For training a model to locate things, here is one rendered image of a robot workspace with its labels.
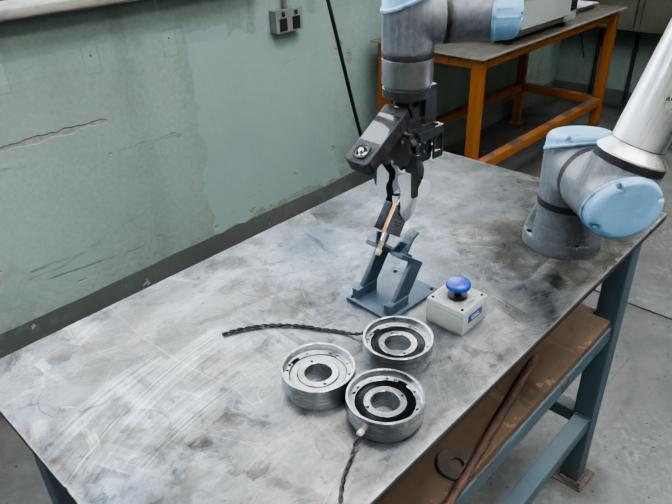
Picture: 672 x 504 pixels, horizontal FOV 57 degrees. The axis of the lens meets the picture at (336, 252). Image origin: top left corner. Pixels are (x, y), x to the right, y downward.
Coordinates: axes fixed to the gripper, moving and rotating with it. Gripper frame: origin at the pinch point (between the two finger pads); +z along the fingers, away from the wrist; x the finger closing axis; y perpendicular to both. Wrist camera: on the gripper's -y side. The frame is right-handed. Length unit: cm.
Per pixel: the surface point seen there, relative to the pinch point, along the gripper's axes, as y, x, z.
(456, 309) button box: -1.2, -14.0, 11.7
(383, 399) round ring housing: -21.3, -16.9, 14.8
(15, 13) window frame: -4, 140, -17
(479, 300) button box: 3.3, -15.2, 11.7
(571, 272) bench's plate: 27.7, -18.7, 16.3
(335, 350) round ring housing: -20.2, -6.5, 12.8
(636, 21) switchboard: 353, 107, 35
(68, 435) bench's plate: -54, 9, 16
